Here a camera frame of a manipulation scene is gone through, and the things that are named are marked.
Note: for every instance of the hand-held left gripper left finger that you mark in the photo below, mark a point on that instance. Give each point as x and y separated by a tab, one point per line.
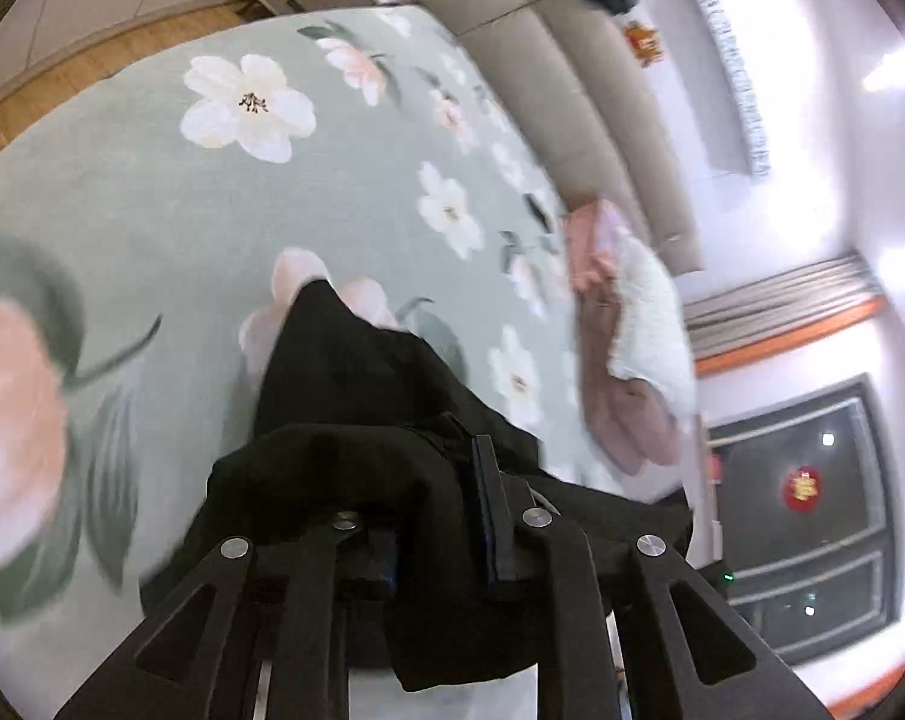
310	615

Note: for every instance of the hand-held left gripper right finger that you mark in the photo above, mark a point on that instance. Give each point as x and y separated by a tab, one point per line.
490	510

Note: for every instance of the black garment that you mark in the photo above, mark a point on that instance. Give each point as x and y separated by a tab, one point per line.
347	390

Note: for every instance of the round red window sticker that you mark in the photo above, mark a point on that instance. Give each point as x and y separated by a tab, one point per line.
800	488

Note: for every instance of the dark framed window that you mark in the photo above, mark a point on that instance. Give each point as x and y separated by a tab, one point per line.
835	577

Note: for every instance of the striped curtain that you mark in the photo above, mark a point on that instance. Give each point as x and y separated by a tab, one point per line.
782	300

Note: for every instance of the green floral bedspread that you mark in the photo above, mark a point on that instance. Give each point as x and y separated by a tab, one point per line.
160	240

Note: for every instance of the beige padded headboard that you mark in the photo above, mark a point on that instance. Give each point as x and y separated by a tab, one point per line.
572	90

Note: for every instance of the red wall ornament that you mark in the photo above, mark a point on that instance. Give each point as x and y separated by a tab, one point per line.
644	43

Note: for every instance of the white wall-mounted unit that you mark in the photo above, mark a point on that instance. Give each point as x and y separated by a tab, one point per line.
726	67

